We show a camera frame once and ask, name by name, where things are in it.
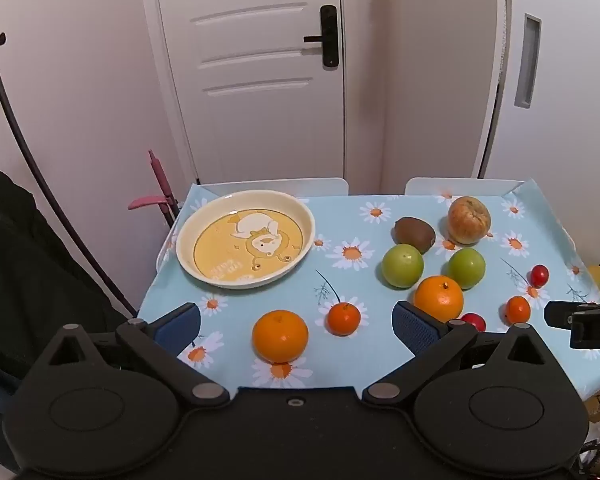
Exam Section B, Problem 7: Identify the white panel door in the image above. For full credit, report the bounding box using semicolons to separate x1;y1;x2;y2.
139;0;350;196

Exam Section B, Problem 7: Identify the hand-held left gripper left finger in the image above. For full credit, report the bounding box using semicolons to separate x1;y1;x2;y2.
27;302;231;408

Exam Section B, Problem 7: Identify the black door lock handle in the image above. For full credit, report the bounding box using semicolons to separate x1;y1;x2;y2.
303;5;339;68

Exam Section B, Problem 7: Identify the large orange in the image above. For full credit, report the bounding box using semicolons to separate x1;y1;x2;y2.
413;275;465;323
252;310;309;364

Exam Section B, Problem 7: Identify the yellow-red apple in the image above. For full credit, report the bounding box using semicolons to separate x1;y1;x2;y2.
447;196;492;245

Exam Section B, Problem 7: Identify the black cloth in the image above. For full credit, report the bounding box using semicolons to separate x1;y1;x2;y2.
0;155;133;413

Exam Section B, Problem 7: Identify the small tangerine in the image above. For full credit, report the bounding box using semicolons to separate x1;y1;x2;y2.
327;302;363;337
504;296;532;324

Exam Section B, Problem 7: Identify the cream plate with yellow cartoon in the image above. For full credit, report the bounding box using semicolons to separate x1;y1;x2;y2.
176;190;316;289

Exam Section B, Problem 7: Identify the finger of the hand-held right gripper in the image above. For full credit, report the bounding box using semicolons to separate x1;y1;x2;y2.
544;300;600;331

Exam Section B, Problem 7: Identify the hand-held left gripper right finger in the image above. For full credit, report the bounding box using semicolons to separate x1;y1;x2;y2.
362;300;566;406

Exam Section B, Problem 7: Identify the pink long-handled tool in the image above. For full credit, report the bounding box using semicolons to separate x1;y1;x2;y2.
128;149;182;229

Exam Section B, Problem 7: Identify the green plum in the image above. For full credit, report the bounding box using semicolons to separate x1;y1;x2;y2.
381;244;425;289
447;247;486;290

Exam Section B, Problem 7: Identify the white sliding door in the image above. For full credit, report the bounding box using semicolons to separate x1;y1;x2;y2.
472;0;600;181

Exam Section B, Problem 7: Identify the blue daisy tablecloth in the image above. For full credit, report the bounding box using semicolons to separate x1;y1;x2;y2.
137;178;600;401

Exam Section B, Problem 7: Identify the brown kiwi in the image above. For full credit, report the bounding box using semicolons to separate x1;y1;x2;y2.
392;216;436;254

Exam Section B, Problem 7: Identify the black pole stand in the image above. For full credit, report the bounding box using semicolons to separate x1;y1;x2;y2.
0;32;139;319

